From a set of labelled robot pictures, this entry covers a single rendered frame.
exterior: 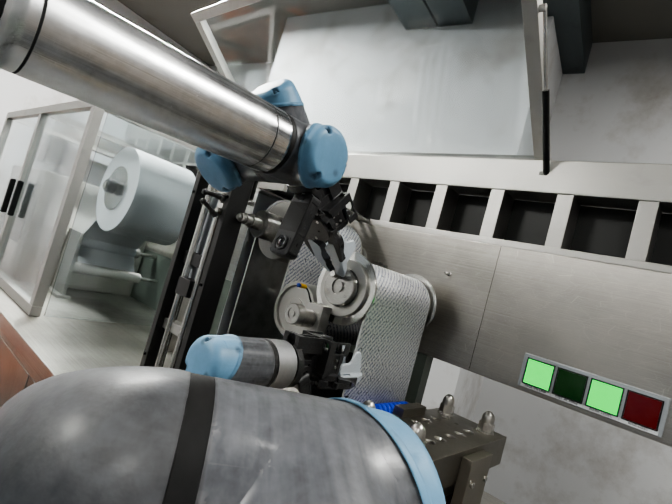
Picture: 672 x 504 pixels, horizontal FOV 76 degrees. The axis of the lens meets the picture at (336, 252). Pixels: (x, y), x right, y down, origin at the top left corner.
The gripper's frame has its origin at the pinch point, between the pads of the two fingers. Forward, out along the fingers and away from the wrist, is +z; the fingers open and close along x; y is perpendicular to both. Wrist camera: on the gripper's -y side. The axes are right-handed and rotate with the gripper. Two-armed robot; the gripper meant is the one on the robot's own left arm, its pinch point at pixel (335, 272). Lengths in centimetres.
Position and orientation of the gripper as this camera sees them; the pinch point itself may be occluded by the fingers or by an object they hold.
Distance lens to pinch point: 82.8
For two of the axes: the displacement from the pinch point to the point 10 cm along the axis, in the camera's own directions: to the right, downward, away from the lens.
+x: -7.3, -1.7, 6.6
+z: 3.1, 7.8, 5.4
